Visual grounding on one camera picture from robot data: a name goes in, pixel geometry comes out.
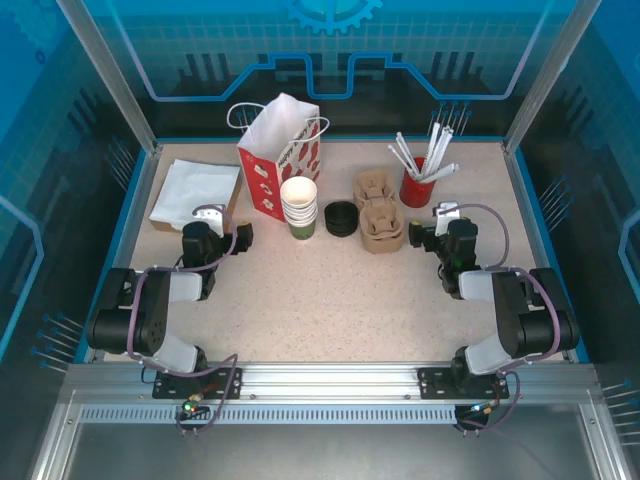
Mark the white red paper gift bag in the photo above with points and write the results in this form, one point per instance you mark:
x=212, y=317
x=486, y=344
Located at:
x=265, y=150

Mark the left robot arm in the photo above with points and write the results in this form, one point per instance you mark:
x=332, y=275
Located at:
x=150, y=310

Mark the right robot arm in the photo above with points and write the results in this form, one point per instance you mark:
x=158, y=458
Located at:
x=510, y=310

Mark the red cylindrical straw holder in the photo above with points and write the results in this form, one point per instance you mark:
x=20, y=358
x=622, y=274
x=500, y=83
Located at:
x=415, y=195

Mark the stack of cardboard cup carriers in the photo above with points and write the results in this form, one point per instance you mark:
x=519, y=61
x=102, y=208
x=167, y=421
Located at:
x=382, y=225

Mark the stack of white napkins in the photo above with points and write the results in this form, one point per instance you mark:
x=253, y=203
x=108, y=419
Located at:
x=195, y=190

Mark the stack of paper cups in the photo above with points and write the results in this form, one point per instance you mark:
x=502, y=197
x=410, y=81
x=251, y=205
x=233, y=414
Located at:
x=300, y=210

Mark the stack of black lids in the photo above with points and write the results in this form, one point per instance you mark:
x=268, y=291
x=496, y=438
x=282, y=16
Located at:
x=341, y=217

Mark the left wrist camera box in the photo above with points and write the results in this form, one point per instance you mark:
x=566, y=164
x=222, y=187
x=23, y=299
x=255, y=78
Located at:
x=210, y=217

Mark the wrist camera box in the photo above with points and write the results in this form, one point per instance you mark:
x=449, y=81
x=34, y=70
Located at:
x=445, y=217
x=210, y=217

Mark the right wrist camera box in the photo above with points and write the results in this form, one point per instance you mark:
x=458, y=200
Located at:
x=445, y=217

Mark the aluminium mounting rail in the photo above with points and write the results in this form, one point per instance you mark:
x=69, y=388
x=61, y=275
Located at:
x=330, y=380

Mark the aluminium frame post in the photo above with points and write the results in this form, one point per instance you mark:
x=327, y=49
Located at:
x=542, y=75
x=117, y=85

